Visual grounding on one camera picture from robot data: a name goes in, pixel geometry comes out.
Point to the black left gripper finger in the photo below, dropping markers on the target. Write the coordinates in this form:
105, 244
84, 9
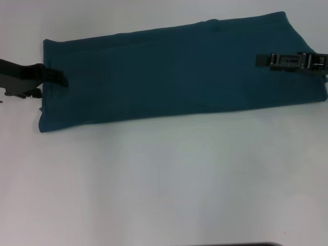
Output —
55, 77
34, 93

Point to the teal t-shirt with beige print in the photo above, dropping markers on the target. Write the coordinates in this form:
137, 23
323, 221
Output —
166, 71

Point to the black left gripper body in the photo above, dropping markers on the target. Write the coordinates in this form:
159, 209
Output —
18, 77

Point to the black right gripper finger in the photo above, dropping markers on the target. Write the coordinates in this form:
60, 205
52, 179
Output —
282, 61

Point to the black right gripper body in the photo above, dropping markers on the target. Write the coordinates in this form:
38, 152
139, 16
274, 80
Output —
317, 64

